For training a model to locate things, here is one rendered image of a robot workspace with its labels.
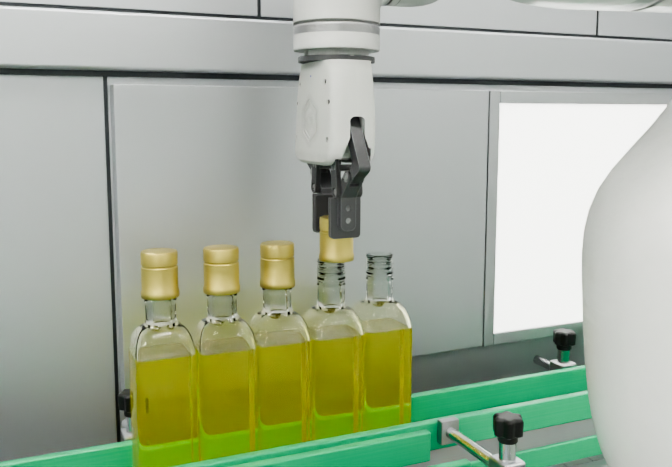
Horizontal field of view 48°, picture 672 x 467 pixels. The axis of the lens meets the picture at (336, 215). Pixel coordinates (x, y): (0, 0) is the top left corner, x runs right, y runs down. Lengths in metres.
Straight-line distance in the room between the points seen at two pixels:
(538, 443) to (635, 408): 0.61
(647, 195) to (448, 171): 0.67
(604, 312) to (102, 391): 0.67
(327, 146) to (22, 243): 0.35
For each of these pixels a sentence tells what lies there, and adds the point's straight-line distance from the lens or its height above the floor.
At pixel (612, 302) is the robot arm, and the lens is 0.32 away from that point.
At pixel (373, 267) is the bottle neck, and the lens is 0.79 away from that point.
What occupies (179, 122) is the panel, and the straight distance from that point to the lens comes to 0.84.
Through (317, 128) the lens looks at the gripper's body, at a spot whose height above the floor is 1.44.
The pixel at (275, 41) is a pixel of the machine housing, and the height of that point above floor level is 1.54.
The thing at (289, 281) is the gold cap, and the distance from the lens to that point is 0.75.
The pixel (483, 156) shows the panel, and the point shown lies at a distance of 1.00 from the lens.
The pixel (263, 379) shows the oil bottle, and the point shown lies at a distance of 0.75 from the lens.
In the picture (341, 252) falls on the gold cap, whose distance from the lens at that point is 0.74.
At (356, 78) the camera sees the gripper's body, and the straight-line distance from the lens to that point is 0.71.
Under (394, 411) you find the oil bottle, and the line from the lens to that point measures 0.83.
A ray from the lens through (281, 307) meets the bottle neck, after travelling 0.75.
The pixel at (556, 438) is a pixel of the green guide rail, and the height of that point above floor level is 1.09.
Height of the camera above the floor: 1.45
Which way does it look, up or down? 7 degrees down
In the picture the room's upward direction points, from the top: straight up
